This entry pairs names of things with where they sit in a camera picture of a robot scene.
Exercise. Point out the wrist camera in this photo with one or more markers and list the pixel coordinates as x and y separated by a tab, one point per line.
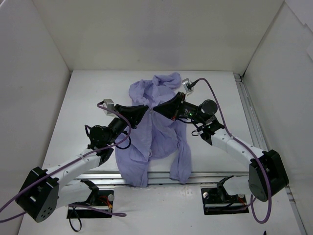
108	104
187	84

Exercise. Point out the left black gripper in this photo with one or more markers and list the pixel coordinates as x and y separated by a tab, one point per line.
124	115

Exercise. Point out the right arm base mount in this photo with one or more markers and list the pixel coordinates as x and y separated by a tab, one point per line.
215	204

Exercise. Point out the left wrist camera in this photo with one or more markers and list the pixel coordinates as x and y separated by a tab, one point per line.
108	104

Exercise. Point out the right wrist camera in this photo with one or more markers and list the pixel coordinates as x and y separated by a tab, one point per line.
187	84

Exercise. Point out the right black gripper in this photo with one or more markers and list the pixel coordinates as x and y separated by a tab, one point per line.
179	106

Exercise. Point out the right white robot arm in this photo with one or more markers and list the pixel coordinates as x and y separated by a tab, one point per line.
266	172

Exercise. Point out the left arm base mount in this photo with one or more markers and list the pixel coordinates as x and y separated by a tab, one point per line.
101	203

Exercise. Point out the lavender zip-up jacket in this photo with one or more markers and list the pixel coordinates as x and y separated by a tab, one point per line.
156	137

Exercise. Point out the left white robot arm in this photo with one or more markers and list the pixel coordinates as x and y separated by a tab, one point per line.
45	190

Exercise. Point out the right side aluminium rail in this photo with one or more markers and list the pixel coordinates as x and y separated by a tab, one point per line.
259	140

